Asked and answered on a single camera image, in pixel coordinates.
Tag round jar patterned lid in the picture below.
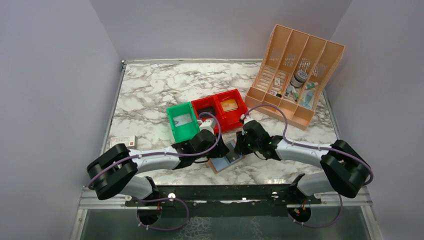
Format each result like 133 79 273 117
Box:
289 69 308 88

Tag brown leather card holder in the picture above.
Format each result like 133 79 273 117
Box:
206 139 245 174

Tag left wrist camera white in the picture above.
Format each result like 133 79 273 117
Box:
197 118 217 134

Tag black card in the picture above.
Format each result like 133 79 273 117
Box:
225 144 243 164
196 106 216 116

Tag red double plastic bin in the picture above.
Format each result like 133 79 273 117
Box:
191 89 248 132

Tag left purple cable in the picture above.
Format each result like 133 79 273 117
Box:
87 111 222 232

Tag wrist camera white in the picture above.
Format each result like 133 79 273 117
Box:
197 118 217 134
239 114 252 125

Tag green white tube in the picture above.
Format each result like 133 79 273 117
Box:
304 82 319 90

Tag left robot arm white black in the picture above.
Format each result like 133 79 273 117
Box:
86 129 230 206

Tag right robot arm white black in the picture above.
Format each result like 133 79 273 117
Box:
234 120 374 204

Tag white red playing card box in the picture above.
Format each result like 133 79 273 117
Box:
109 135 137 149

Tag small items in organizer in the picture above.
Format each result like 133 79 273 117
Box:
284 84 315 109

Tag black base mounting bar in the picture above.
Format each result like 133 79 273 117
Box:
125 184 322 218

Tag peach desk organizer rack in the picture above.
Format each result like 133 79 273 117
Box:
244 24 345 130

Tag gold card in red bin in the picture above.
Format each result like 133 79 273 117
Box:
220 99 239 113

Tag black card in red bin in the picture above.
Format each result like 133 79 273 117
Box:
196 106 216 116

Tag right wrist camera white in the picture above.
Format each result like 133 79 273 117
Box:
239 114 252 125

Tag silver card in green bin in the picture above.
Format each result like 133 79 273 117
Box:
173 113 193 127

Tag green plastic bin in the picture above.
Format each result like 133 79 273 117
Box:
166 102 200 143

